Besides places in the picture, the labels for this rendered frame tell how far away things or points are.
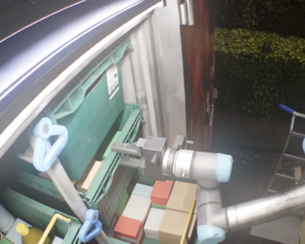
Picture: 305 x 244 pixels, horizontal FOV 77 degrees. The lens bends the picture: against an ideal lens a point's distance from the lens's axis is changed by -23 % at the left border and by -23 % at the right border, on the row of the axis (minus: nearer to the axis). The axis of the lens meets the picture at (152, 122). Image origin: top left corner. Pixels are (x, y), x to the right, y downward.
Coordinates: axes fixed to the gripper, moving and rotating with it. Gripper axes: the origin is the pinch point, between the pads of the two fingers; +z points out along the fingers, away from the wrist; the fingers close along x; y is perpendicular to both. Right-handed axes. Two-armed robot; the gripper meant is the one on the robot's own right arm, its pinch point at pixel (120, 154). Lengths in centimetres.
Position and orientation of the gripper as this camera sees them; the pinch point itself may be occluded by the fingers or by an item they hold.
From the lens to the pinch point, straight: 70.0
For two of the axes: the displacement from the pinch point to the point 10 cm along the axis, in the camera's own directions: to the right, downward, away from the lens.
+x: 1.1, 7.8, 6.2
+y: -3.0, 6.2, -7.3
